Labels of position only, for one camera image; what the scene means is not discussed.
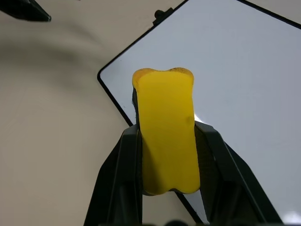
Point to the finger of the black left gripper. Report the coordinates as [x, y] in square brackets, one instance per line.
[117, 179]

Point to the black pointed right gripper left finger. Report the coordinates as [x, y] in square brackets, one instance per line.
[28, 10]

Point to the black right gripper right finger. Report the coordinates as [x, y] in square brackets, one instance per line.
[235, 183]

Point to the yellow whiteboard eraser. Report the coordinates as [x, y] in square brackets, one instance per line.
[168, 131]

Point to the black framed whiteboard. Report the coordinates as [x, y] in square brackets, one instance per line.
[225, 77]

